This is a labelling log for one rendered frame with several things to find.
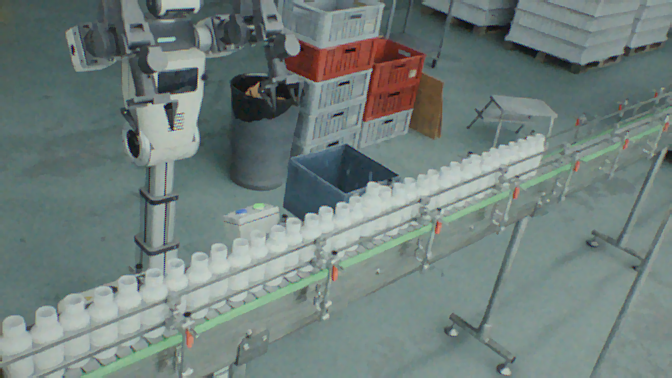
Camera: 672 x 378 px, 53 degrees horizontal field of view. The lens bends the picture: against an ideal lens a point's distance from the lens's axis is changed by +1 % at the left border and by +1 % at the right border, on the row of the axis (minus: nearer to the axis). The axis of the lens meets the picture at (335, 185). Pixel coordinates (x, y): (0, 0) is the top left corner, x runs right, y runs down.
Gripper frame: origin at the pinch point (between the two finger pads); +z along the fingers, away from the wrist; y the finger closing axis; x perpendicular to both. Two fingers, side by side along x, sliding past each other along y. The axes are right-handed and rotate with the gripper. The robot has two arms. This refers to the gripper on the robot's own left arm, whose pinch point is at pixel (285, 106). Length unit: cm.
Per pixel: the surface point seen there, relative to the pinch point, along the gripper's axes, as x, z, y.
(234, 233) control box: -11.5, 31.0, -36.3
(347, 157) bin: 34, 26, 55
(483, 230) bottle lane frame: -19, 60, 65
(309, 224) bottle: -29.2, 31.8, -24.2
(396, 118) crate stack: 181, 28, 254
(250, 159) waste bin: 168, 28, 102
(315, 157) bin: 35, 22, 38
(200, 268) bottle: -30, 32, -59
